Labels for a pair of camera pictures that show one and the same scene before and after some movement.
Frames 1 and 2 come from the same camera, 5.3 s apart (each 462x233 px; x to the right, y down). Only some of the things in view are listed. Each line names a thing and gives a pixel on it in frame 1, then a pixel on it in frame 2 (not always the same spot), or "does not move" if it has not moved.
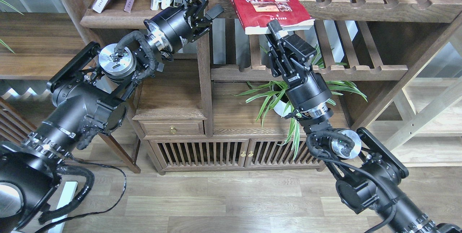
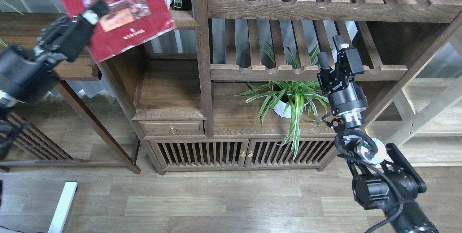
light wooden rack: x=430 y=135 does not move
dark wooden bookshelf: x=220 y=104 does not move
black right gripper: x=289 y=55 → x=347 y=99
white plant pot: x=279 y=108 does not move
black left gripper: x=171 y=28 → x=26 y=75
